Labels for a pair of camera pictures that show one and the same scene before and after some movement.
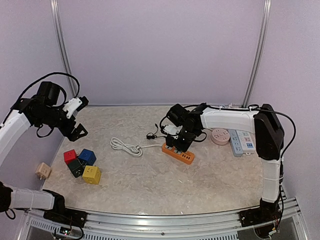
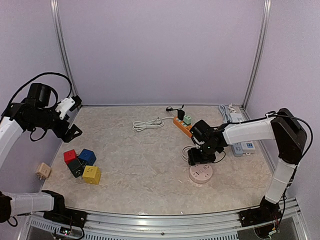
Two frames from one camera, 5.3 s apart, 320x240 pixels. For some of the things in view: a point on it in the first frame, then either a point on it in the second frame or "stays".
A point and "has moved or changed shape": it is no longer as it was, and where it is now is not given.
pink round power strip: [220, 136] has moved or changed shape
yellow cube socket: [91, 174] stays
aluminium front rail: [279, 221] stays
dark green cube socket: [76, 166] stays
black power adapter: [169, 139] has moved or changed shape
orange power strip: [185, 157] has moved or changed shape
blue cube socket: [88, 155] stays
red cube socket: [69, 155] stays
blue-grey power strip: [236, 146] stays
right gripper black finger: [169, 141] -> [196, 156]
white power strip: [247, 141] stays
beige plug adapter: [43, 171] stays
